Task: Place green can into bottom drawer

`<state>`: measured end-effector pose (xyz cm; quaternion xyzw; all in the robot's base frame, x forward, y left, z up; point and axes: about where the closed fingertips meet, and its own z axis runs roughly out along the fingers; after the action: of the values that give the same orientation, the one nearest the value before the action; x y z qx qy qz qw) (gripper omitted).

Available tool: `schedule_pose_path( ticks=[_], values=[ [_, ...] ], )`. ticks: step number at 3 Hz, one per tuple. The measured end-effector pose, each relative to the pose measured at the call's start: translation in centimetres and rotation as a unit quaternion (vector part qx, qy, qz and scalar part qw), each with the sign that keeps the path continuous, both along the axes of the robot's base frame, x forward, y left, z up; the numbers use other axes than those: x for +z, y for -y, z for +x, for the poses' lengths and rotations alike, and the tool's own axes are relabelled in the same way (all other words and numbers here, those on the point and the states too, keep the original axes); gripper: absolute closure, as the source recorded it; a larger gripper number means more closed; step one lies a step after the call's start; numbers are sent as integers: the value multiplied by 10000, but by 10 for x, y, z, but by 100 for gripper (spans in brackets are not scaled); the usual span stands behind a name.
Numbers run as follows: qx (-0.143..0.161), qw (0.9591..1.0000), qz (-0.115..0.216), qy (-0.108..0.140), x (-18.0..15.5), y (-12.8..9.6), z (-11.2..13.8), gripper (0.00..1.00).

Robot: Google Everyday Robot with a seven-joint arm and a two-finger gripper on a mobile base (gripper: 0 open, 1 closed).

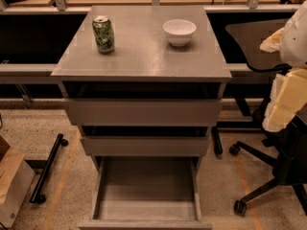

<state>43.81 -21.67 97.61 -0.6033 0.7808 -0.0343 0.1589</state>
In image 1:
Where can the grey middle drawer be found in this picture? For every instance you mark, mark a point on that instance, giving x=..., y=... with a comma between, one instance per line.
x=145, y=140

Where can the white ceramic bowl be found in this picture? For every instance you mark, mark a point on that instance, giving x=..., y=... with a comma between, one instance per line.
x=179, y=31

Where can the grey drawer cabinet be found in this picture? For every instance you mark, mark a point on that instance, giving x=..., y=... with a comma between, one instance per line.
x=143, y=53

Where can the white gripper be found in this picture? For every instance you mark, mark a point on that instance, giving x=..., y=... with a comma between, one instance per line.
x=295, y=43

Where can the black office chair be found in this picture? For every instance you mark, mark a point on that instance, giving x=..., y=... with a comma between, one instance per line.
x=289, y=168

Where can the black table leg left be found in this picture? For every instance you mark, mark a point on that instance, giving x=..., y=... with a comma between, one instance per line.
x=45, y=166

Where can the grey top drawer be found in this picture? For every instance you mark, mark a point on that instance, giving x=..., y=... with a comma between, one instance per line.
x=143, y=104

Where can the grey open bottom drawer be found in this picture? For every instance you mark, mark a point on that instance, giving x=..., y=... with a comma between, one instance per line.
x=146, y=193

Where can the black table leg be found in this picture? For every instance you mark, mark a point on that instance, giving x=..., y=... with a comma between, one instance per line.
x=45, y=166
x=218, y=148

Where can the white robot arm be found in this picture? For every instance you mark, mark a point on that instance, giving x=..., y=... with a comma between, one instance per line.
x=293, y=50

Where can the green soda can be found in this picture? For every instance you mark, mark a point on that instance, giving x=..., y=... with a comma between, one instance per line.
x=104, y=34

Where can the black table leg right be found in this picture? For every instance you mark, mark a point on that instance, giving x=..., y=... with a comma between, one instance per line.
x=218, y=148

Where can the wooden box on floor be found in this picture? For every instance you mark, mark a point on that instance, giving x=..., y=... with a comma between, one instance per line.
x=16, y=177

